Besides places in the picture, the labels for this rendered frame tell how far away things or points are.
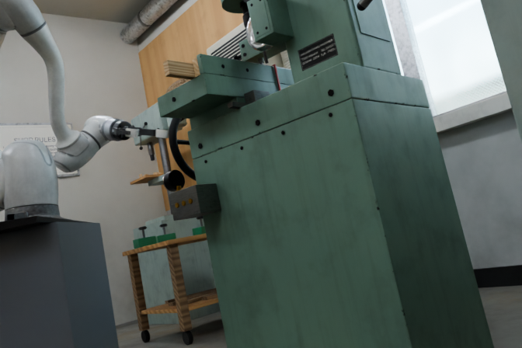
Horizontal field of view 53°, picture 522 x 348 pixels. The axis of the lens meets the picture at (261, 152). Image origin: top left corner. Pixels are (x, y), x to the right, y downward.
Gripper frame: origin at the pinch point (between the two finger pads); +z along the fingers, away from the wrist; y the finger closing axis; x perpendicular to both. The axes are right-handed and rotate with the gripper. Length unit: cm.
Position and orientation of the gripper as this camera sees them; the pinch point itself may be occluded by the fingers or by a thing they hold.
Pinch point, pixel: (151, 133)
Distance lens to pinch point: 195.4
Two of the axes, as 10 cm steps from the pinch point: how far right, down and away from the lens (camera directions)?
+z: 7.5, 1.0, -6.6
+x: -0.7, 10.0, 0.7
